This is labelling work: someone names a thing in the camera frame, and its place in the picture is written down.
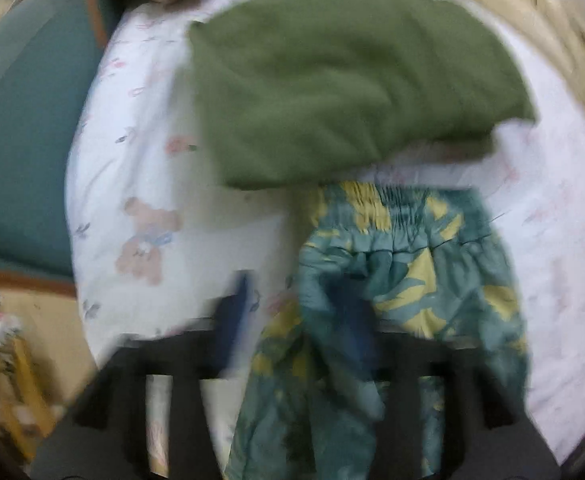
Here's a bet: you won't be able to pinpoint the teal yellow patterned pants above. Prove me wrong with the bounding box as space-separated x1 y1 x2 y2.
225 181 528 479

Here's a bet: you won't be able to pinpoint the white floral bed sheet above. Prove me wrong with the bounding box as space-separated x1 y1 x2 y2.
66 0 585 460

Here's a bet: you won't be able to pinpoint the teal padded headboard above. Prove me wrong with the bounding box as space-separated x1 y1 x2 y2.
0 0 121 281

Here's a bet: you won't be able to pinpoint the folded olive green garment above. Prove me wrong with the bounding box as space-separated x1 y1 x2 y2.
188 0 535 190

